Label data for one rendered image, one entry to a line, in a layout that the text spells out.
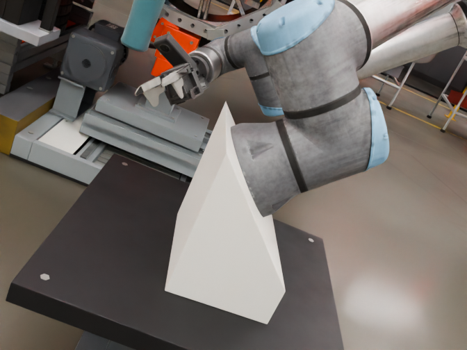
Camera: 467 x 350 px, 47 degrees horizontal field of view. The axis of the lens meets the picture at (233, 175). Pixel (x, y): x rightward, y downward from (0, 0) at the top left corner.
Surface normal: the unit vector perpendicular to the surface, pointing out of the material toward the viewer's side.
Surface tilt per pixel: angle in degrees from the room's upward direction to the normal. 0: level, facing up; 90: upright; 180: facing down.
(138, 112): 0
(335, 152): 87
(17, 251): 0
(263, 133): 32
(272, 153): 53
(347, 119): 72
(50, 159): 90
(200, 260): 90
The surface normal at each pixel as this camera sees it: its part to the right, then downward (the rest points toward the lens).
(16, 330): 0.39, -0.85
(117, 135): -0.05, 0.38
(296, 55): -0.33, 0.44
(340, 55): 0.62, 0.07
